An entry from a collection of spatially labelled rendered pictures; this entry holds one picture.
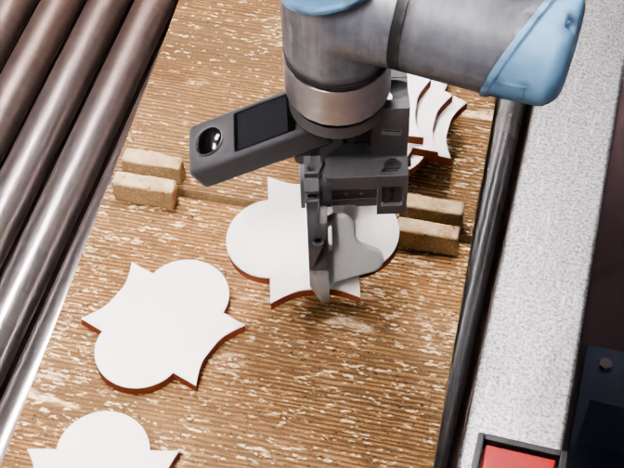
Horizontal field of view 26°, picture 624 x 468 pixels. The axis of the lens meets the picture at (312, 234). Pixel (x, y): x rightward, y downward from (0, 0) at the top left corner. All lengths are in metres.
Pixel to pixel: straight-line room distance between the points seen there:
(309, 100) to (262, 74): 0.46
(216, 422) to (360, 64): 0.39
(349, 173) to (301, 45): 0.15
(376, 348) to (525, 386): 0.13
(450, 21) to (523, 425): 0.45
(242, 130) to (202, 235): 0.27
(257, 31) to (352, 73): 0.54
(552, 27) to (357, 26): 0.12
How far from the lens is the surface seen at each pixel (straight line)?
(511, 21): 0.84
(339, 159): 1.01
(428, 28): 0.84
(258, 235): 1.13
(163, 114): 1.36
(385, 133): 0.98
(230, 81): 1.38
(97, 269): 1.25
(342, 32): 0.86
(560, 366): 1.22
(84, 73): 1.44
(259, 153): 1.00
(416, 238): 1.23
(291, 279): 1.11
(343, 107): 0.92
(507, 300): 1.25
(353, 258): 1.06
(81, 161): 1.35
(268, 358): 1.18
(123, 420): 1.15
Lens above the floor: 1.94
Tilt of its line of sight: 53 degrees down
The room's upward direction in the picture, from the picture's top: straight up
